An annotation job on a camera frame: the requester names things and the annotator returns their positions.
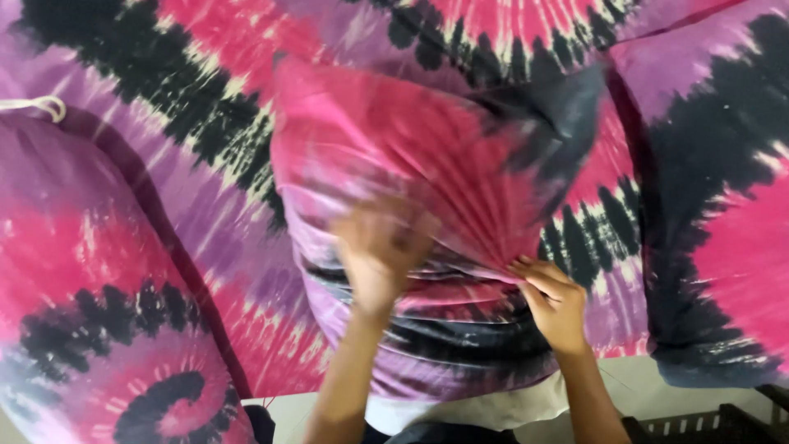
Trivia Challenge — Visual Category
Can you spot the person's left hand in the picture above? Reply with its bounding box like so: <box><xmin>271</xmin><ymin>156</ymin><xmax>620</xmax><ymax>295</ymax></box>
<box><xmin>331</xmin><ymin>196</ymin><xmax>440</xmax><ymax>323</ymax></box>

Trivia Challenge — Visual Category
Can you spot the person's right hand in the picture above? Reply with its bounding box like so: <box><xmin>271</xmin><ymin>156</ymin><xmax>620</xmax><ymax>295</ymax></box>
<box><xmin>507</xmin><ymin>255</ymin><xmax>591</xmax><ymax>356</ymax></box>

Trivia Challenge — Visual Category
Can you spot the pink purple tie-dye pillowcase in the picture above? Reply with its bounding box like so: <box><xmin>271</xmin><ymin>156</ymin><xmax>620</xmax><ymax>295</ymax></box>
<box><xmin>270</xmin><ymin>52</ymin><xmax>609</xmax><ymax>403</ymax></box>

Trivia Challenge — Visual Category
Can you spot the white pillow insert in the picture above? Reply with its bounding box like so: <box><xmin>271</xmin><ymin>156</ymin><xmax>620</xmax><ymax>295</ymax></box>
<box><xmin>364</xmin><ymin>369</ymin><xmax>572</xmax><ymax>436</ymax></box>

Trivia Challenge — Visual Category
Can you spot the person's dark clothing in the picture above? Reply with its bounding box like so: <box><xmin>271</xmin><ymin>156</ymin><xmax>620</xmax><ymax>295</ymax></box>
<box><xmin>362</xmin><ymin>422</ymin><xmax>520</xmax><ymax>444</ymax></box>

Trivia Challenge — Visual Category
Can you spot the tie-dye bed sheet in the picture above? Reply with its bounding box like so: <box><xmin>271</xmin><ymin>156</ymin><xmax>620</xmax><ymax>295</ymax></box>
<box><xmin>0</xmin><ymin>0</ymin><xmax>789</xmax><ymax>400</ymax></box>

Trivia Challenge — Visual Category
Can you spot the tie-dye pillow with black band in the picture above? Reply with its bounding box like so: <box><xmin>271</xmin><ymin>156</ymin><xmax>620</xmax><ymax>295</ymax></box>
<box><xmin>606</xmin><ymin>0</ymin><xmax>789</xmax><ymax>391</ymax></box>

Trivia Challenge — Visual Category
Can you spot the black plastic crate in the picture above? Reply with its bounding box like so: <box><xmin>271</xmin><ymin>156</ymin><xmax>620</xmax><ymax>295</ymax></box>
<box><xmin>621</xmin><ymin>385</ymin><xmax>789</xmax><ymax>444</ymax></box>

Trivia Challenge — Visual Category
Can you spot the tie-dye pillow with spiral print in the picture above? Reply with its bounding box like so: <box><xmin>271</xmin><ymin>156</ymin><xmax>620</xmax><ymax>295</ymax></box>
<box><xmin>0</xmin><ymin>113</ymin><xmax>258</xmax><ymax>444</ymax></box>

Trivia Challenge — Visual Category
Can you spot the white cord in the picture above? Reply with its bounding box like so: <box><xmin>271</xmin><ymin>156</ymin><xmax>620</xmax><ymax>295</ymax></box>
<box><xmin>0</xmin><ymin>95</ymin><xmax>67</xmax><ymax>124</ymax></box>

